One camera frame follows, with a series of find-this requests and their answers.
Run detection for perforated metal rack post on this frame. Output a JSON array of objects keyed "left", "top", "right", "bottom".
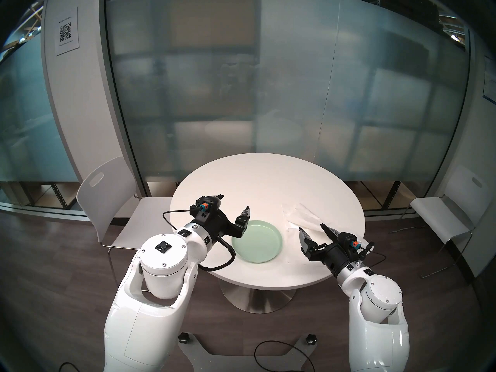
[
  {"left": 50, "top": 183, "right": 76, "bottom": 212},
  {"left": 382, "top": 181, "right": 401, "bottom": 211}
]

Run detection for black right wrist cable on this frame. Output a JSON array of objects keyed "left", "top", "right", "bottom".
[{"left": 356, "top": 241, "right": 388, "bottom": 269}]

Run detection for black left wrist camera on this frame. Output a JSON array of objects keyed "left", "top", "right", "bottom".
[{"left": 189, "top": 196, "right": 222, "bottom": 215}]

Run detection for white chair with handle slot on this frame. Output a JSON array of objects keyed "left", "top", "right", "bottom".
[
  {"left": 389, "top": 165, "right": 489, "bottom": 279},
  {"left": 76, "top": 156, "right": 174, "bottom": 288}
]

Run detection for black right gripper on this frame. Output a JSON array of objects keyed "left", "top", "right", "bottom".
[{"left": 298, "top": 223, "right": 351, "bottom": 277}]

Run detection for white paper napkin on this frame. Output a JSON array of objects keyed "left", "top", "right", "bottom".
[{"left": 280, "top": 202, "right": 341, "bottom": 265}]

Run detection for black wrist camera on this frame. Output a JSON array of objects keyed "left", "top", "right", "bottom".
[
  {"left": 338, "top": 232, "right": 363, "bottom": 255},
  {"left": 189, "top": 196, "right": 222, "bottom": 215}
]

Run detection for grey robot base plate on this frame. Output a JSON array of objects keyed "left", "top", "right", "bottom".
[{"left": 178, "top": 334, "right": 316, "bottom": 372}]

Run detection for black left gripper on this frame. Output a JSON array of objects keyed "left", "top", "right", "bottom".
[{"left": 193, "top": 194, "right": 251, "bottom": 245}]

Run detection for QR code paper sign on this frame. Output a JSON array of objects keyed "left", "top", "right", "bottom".
[{"left": 55, "top": 7, "right": 81, "bottom": 57}]

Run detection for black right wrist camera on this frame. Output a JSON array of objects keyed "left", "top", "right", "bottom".
[{"left": 338, "top": 232, "right": 363, "bottom": 255}]

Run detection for pale green plate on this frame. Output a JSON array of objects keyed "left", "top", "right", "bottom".
[{"left": 231, "top": 219, "right": 284, "bottom": 264}]

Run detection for metal table pedestal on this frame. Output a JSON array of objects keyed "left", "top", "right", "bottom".
[{"left": 219, "top": 278, "right": 297, "bottom": 313}]

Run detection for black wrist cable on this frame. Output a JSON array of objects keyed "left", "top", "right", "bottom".
[
  {"left": 356, "top": 241, "right": 388, "bottom": 269},
  {"left": 162, "top": 209, "right": 236, "bottom": 271}
]

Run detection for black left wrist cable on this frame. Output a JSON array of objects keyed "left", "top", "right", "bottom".
[{"left": 162, "top": 209, "right": 236, "bottom": 271}]

